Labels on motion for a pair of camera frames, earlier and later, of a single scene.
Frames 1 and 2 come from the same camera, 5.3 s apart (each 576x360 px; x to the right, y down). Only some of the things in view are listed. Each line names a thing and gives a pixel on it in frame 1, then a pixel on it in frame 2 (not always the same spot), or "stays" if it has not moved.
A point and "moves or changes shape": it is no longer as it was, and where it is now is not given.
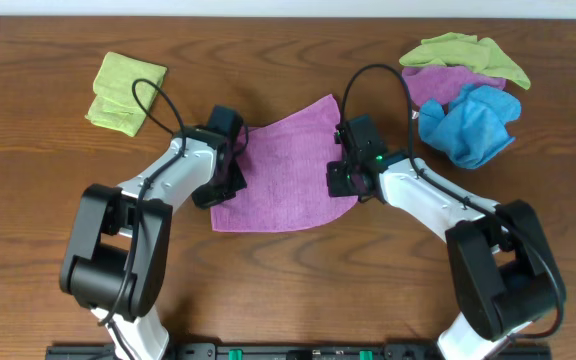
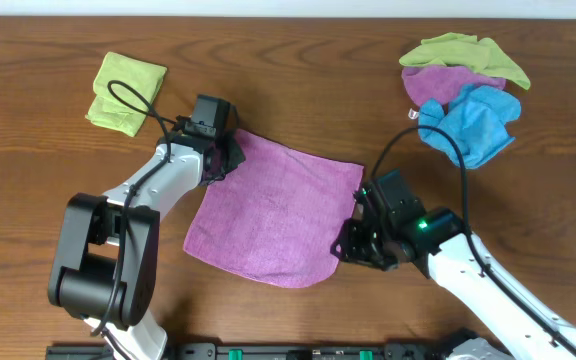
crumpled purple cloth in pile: [442, 83] stays
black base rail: [296, 351] stays
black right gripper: [339, 179] -> [356, 242]
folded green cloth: [114, 105] stays
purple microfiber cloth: [285, 163] moves or changes shape
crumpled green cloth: [458, 49] stays
